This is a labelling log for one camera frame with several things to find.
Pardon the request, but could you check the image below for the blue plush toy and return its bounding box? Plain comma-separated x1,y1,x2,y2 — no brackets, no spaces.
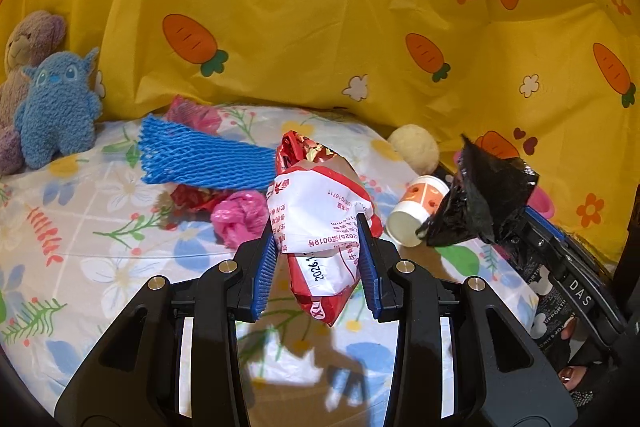
14,47,103,170

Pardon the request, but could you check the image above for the black plastic bag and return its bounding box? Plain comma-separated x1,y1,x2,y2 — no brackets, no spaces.
416,134,540,248

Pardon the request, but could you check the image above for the yellow carrot print curtain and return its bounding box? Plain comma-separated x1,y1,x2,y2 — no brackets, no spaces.
0,0,640,263

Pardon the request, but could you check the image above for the purple teddy bear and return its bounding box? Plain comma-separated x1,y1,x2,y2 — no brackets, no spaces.
0,10,68,175

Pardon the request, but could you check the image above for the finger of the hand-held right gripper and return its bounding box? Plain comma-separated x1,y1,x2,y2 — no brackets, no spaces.
519,224,558,278
525,205,608,280

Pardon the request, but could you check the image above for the orange and white paper cup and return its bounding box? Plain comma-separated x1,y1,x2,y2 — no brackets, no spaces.
385,175,451,248

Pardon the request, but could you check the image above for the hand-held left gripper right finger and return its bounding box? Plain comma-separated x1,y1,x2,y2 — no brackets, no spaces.
356,213,578,427

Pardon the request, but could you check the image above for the person's right hand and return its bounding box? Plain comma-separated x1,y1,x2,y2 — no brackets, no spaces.
552,342,613,408

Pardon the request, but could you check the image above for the pink plastic bucket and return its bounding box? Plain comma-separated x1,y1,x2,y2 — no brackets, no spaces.
525,187,556,220

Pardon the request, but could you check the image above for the pink plastic bag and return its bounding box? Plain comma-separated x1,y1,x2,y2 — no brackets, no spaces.
165,95,222,135
210,191,271,250

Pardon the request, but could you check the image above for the beige plush ball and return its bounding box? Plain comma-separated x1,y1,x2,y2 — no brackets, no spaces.
387,124,440,174

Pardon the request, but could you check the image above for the floral bed sheet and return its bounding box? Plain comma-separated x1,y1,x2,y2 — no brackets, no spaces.
0,104,576,427

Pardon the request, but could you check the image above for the blue foam net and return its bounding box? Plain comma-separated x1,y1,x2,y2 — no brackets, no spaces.
137,114,278,188

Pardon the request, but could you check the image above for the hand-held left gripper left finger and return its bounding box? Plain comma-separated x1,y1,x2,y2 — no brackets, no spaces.
54,229,279,427

